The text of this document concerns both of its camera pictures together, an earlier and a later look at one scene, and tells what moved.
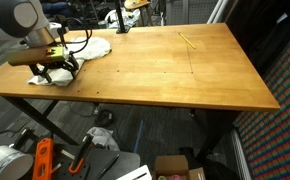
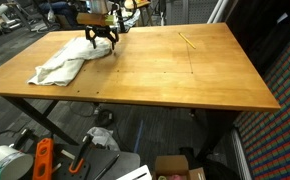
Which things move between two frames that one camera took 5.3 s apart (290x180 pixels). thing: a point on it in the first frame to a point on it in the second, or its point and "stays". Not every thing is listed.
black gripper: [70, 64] to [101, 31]
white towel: [83, 49] stays
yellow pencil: [187, 41] stays
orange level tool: [43, 159] stays
